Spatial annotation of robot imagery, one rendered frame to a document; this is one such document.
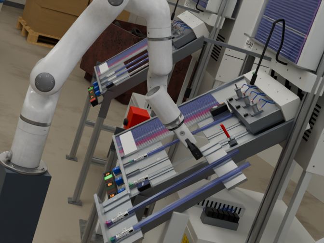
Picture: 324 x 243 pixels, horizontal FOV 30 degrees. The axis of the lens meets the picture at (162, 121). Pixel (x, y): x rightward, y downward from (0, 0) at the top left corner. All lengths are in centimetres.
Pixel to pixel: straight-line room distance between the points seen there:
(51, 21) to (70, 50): 596
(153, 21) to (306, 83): 61
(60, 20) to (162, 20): 603
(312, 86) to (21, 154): 111
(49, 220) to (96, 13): 172
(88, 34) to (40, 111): 33
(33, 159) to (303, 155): 107
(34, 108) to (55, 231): 135
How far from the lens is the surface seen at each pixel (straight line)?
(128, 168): 259
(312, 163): 246
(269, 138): 235
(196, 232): 250
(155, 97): 225
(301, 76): 234
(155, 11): 220
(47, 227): 352
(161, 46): 222
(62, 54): 220
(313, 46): 230
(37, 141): 231
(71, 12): 819
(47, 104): 230
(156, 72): 224
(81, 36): 220
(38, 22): 812
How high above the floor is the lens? 161
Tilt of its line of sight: 15 degrees down
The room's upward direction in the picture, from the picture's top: 19 degrees clockwise
